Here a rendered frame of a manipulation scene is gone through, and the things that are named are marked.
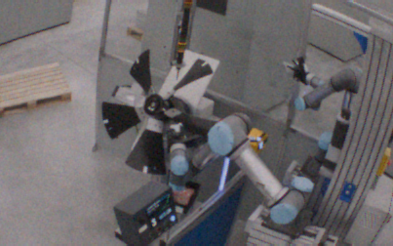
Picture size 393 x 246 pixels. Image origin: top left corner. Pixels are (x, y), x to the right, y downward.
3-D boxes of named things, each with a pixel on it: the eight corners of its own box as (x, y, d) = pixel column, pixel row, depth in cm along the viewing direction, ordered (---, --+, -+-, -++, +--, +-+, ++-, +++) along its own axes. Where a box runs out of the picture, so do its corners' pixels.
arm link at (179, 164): (170, 177, 196) (171, 161, 192) (169, 162, 206) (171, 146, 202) (187, 178, 197) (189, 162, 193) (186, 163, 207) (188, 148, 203)
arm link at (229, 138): (309, 201, 174) (235, 107, 181) (296, 220, 163) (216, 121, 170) (293, 214, 182) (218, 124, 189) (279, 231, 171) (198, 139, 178)
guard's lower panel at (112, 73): (97, 143, 401) (100, 55, 356) (337, 255, 292) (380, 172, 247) (96, 143, 399) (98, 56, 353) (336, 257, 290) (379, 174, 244)
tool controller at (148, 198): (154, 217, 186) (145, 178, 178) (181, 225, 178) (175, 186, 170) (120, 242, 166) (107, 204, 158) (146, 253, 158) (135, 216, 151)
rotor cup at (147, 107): (146, 118, 246) (136, 111, 234) (158, 95, 248) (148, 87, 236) (167, 128, 240) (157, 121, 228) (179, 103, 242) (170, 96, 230)
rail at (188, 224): (246, 172, 267) (249, 161, 263) (252, 174, 265) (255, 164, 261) (159, 248, 198) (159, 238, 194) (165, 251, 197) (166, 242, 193)
